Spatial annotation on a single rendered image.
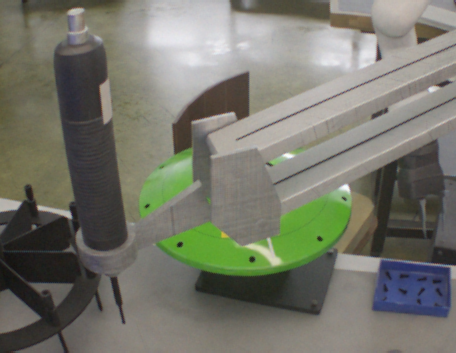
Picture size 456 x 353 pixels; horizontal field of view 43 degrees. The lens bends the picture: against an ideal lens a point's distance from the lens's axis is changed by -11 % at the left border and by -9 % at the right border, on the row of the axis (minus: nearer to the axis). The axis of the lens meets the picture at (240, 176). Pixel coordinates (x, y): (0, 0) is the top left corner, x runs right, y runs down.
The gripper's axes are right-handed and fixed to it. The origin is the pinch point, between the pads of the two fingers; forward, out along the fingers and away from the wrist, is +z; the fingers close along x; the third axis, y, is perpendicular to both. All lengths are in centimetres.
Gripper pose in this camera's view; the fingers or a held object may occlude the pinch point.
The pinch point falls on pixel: (434, 234)
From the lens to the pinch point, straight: 98.5
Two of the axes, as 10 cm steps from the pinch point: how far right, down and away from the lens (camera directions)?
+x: -9.3, 2.2, -3.0
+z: 1.8, 9.7, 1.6
